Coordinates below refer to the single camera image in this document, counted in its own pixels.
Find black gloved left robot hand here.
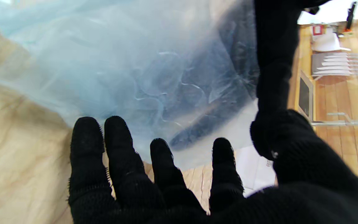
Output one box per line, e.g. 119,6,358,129
254,0,332,114

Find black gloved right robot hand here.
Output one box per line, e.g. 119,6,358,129
68,109,358,224

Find clear bubble film sheet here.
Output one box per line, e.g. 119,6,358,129
0,0,260,171

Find grey lower kitchen cabinets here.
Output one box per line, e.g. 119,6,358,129
235,145,276,190

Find steel kitchen faucet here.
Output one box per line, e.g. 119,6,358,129
311,112,358,126

